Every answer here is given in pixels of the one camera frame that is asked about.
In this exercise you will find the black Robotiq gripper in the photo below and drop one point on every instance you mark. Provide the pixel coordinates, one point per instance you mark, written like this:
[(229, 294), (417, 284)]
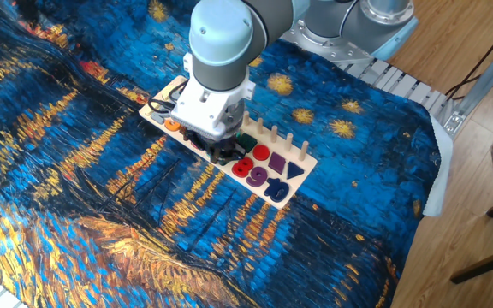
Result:
[(221, 147)]

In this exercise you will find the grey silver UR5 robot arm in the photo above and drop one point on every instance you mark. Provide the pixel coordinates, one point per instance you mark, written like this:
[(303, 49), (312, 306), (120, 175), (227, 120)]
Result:
[(221, 38)]

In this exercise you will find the cream shape piece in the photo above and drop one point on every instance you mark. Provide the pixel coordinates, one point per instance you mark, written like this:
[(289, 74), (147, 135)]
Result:
[(168, 92)]

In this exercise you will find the red number eight piece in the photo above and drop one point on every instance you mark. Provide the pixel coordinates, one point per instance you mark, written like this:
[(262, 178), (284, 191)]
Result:
[(243, 167)]

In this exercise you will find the dark green square piece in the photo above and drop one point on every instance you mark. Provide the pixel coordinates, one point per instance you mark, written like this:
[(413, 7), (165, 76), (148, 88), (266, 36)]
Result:
[(248, 142)]

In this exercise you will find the red circle piece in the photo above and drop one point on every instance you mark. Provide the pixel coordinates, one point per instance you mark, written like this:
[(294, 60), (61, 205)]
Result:
[(261, 152)]

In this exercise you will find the purple number nine piece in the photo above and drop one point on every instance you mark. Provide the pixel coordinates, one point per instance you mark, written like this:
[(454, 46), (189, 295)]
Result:
[(257, 176)]

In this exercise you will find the wooden peg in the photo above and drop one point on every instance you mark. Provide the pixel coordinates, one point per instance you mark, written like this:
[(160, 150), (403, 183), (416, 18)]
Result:
[(247, 118), (274, 134), (260, 126), (304, 150), (289, 142)]

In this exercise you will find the purple quadrilateral piece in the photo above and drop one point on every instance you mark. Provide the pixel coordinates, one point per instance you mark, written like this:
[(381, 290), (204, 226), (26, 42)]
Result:
[(277, 163)]

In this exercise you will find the navy number ten piece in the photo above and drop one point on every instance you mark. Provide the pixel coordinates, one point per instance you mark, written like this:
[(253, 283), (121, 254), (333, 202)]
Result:
[(277, 190)]

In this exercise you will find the orange number three piece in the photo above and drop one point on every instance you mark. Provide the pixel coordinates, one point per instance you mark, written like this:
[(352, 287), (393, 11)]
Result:
[(171, 125)]

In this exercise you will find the navy triangle piece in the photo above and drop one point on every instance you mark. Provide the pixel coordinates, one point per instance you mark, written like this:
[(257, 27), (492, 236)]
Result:
[(295, 170)]

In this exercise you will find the grey number two piece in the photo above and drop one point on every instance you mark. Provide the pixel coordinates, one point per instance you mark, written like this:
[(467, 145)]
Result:
[(158, 118)]

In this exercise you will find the wooden number puzzle board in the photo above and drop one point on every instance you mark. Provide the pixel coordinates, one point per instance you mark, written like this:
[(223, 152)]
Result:
[(310, 164)]

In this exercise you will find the cream number one piece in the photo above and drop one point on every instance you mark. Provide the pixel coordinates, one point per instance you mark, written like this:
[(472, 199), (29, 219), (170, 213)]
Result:
[(149, 108)]

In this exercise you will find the starry night painted tablecloth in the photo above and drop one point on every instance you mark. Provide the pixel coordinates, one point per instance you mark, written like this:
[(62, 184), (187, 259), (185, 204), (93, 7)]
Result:
[(315, 222)]

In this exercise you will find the white underlay cloth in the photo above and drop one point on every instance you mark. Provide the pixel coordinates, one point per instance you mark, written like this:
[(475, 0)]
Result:
[(441, 171)]

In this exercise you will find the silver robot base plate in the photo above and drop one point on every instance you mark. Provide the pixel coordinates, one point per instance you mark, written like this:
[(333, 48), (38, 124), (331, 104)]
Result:
[(340, 53)]

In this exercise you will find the aluminium frame beam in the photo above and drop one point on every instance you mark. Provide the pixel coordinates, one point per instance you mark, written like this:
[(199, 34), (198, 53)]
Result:
[(486, 81)]

